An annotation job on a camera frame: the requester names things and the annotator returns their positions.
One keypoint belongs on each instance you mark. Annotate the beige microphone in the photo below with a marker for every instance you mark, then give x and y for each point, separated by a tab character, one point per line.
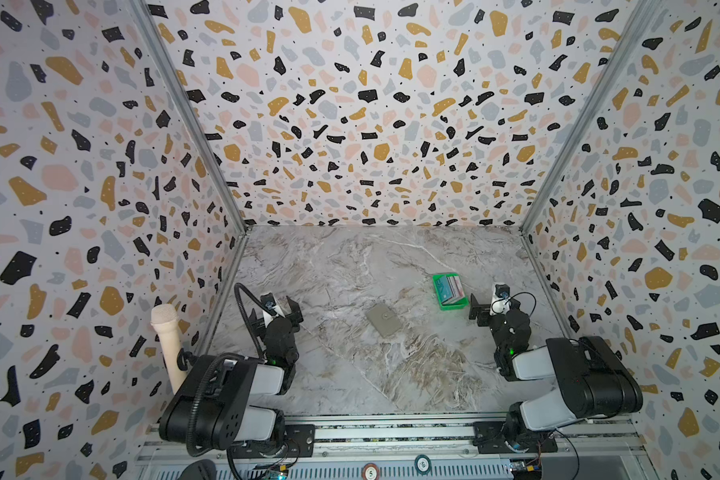
165	322

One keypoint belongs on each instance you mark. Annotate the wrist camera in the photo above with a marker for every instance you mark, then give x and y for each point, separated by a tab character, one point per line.
271	308
500	298

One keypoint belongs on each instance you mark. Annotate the red round marker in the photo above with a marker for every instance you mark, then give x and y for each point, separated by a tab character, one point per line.
370	471

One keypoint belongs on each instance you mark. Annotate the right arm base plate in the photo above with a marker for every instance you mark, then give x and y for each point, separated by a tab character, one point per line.
494	437

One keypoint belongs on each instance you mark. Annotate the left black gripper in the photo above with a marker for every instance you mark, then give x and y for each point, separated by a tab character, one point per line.
295	313

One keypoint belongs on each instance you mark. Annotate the grey card holder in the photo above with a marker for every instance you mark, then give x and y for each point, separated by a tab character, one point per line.
384	320

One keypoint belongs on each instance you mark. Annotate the cards stack in tray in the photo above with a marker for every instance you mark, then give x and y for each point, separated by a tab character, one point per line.
452	289

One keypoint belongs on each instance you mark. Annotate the aluminium mounting rail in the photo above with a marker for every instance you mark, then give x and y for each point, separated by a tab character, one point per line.
596	449

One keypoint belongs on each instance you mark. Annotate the green round marker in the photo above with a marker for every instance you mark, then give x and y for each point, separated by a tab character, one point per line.
422	464

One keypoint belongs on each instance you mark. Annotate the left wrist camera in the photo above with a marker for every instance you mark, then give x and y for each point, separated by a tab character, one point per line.
271	308

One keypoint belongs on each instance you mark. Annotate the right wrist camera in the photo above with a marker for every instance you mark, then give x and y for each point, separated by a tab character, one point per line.
500	298

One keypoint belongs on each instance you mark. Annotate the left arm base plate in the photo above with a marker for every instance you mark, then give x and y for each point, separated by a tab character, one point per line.
290	441

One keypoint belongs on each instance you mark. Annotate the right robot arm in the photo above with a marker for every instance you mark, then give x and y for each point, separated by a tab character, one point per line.
590	380

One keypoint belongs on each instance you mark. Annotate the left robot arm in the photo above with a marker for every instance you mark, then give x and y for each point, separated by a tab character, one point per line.
211	406

